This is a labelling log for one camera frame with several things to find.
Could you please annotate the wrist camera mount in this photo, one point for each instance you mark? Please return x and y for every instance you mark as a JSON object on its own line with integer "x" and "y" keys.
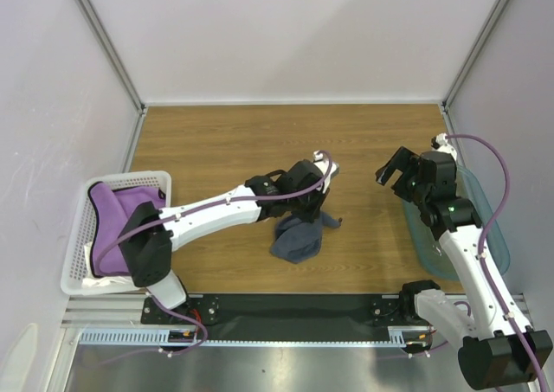
{"x": 323, "y": 160}
{"x": 441, "y": 143}

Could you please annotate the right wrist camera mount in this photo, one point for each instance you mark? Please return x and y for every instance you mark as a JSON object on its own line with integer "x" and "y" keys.
{"x": 441, "y": 143}

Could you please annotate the white towel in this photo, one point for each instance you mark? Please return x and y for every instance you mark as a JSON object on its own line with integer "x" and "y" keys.
{"x": 104, "y": 284}

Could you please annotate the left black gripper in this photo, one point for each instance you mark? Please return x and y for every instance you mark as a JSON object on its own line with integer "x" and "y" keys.
{"x": 318, "y": 194}

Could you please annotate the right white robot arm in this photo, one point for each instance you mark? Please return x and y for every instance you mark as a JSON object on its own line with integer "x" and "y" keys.
{"x": 495, "y": 342}

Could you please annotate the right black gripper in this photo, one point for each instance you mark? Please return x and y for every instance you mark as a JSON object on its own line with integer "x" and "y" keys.
{"x": 407, "y": 170}

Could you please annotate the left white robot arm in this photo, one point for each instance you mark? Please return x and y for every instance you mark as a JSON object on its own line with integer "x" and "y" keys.
{"x": 151, "y": 235}

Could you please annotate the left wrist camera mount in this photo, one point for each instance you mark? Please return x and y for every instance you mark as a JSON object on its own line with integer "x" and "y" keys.
{"x": 323, "y": 160}

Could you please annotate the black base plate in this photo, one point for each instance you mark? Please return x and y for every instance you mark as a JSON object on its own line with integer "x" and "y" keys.
{"x": 320, "y": 318}

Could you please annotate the white plastic laundry basket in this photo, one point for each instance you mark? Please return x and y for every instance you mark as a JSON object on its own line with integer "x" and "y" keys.
{"x": 84, "y": 225}

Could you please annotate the aluminium frame rail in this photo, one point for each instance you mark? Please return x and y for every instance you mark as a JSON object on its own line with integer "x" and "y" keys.
{"x": 133, "y": 319}

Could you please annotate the purple towel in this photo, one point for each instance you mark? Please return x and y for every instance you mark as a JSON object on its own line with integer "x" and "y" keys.
{"x": 112, "y": 210}

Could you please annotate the dark blue towel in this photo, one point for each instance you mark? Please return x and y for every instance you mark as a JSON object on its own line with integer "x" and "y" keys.
{"x": 296, "y": 241}

